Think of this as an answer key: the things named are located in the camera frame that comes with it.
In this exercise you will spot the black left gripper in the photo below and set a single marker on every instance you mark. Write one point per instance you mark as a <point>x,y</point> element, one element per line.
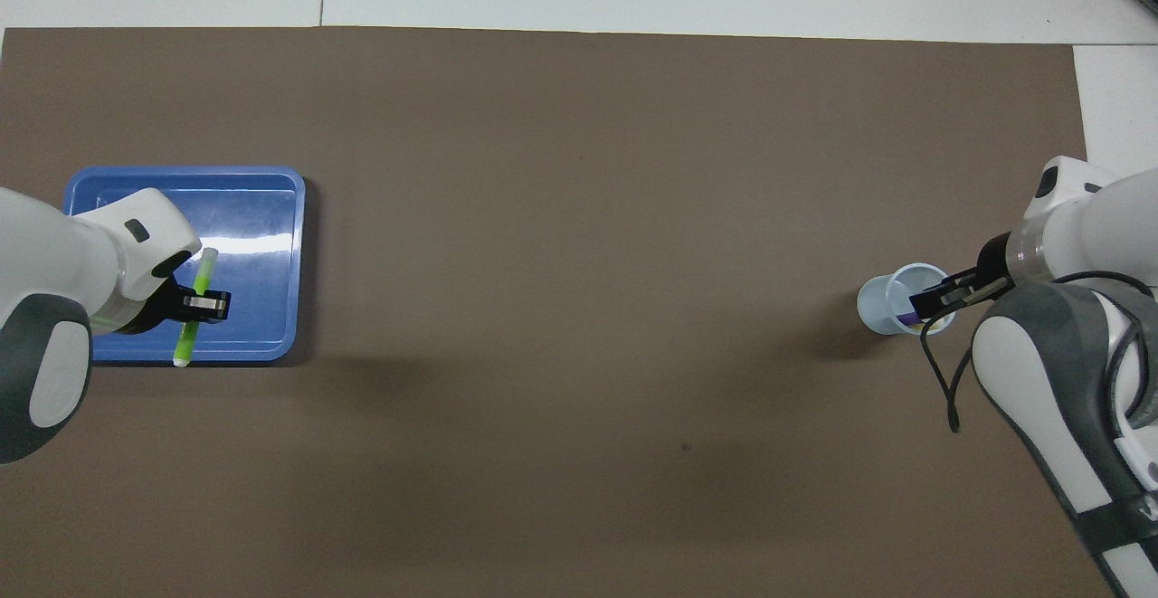
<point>154,313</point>

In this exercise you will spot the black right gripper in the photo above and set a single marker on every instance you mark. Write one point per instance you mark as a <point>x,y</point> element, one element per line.
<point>993,263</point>

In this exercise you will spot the green pen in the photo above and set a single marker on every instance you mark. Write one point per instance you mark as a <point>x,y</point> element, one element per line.
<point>189,336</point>

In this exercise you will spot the purple pen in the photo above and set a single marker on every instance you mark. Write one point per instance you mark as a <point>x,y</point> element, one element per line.
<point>903,317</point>

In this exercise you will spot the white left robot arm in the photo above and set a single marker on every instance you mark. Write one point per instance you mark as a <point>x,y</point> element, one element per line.
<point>54,263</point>

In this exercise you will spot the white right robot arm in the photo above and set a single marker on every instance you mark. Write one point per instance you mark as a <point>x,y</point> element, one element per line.
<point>1067,381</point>

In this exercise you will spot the blue plastic tray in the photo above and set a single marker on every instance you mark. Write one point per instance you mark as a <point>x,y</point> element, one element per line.
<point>262,263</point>

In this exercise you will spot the pale blue mesh pen cup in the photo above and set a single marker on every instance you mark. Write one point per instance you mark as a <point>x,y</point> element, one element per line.
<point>873,308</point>

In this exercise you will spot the brown table mat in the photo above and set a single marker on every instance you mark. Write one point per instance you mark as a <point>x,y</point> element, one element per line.
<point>579,308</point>

